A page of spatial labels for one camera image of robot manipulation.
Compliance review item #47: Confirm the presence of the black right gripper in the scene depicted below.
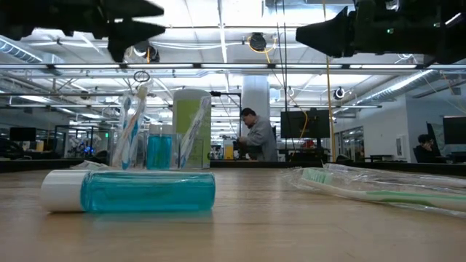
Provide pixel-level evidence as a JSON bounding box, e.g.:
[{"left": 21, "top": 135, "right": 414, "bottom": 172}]
[{"left": 294, "top": 0, "right": 444, "bottom": 59}]

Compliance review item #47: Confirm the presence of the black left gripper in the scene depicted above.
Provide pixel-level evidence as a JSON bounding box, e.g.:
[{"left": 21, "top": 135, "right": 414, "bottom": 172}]
[{"left": 64, "top": 0, "right": 167, "bottom": 63}]

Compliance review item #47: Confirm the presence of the orange toothbrush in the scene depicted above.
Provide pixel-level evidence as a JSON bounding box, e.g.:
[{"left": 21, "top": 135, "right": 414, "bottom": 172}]
[{"left": 111, "top": 84, "right": 152, "bottom": 170}]

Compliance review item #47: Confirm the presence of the small teal mouthwash bottle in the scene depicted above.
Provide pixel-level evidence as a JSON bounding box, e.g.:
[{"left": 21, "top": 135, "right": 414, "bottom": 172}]
[
  {"left": 146, "top": 124, "right": 162, "bottom": 170},
  {"left": 159, "top": 124, "right": 174, "bottom": 170},
  {"left": 39, "top": 168, "right": 217, "bottom": 214}
]

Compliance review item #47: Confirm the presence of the green toothbrush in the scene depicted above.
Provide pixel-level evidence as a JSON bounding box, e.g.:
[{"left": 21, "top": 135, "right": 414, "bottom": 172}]
[
  {"left": 70, "top": 159, "right": 112, "bottom": 171},
  {"left": 283, "top": 166, "right": 466, "bottom": 220}
]

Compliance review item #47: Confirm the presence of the blue toothbrush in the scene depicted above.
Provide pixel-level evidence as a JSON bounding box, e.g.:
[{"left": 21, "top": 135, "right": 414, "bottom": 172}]
[
  {"left": 178, "top": 108, "right": 205, "bottom": 170},
  {"left": 118, "top": 95, "right": 143, "bottom": 171}
]

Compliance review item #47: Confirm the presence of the clear acrylic organiser holder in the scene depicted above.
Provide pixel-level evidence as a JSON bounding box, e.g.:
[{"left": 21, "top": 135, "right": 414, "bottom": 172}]
[{"left": 111, "top": 131, "right": 213, "bottom": 171}]

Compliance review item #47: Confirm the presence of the black monitor on stand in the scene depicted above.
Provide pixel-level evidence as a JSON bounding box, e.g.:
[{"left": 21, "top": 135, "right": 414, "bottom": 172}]
[{"left": 280, "top": 108, "right": 331, "bottom": 140}]

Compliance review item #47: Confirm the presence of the white building column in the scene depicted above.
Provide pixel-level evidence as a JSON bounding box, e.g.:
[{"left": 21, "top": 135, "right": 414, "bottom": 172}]
[{"left": 241, "top": 74, "right": 271, "bottom": 139}]

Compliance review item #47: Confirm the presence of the white-lidded green wipes canister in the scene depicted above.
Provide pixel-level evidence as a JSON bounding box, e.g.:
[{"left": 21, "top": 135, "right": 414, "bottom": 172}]
[{"left": 171, "top": 88, "right": 213, "bottom": 170}]

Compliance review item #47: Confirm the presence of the person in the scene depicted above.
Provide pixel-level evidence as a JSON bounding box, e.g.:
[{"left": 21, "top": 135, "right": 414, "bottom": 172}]
[
  {"left": 236, "top": 107, "right": 280, "bottom": 163},
  {"left": 413, "top": 133, "right": 449, "bottom": 164}
]

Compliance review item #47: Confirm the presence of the black desk monitor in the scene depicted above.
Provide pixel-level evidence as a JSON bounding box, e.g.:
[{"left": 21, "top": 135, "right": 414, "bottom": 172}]
[{"left": 442, "top": 116, "right": 466, "bottom": 146}]

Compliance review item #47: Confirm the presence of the dark background monitor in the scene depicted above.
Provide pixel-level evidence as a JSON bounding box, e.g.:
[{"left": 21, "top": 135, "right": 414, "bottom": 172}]
[{"left": 9, "top": 127, "right": 38, "bottom": 143}]

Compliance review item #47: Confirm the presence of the black hanging cable ring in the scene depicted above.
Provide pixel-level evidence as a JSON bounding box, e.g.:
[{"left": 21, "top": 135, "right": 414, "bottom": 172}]
[{"left": 133, "top": 69, "right": 151, "bottom": 84}]

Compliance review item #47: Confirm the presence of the yellow hanging cable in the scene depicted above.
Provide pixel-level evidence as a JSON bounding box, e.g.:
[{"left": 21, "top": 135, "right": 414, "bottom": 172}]
[{"left": 321, "top": 0, "right": 336, "bottom": 162}]

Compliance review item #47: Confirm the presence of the silver ventilation duct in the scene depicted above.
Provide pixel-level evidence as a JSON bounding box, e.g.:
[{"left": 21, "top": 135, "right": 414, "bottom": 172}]
[
  {"left": 358, "top": 68, "right": 440, "bottom": 105},
  {"left": 0, "top": 37, "right": 44, "bottom": 63}
]

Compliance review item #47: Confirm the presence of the yellow curved cable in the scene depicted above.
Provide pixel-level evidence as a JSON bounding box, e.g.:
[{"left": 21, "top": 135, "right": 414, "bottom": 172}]
[{"left": 289, "top": 103, "right": 309, "bottom": 161}]

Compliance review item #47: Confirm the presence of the long ceiling light rail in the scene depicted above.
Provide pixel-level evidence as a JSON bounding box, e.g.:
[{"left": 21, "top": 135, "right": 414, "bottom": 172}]
[{"left": 0, "top": 63, "right": 466, "bottom": 71}]

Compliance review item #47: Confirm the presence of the black background rig frame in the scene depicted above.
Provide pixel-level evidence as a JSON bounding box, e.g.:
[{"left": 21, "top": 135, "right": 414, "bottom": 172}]
[{"left": 210, "top": 90, "right": 243, "bottom": 163}]

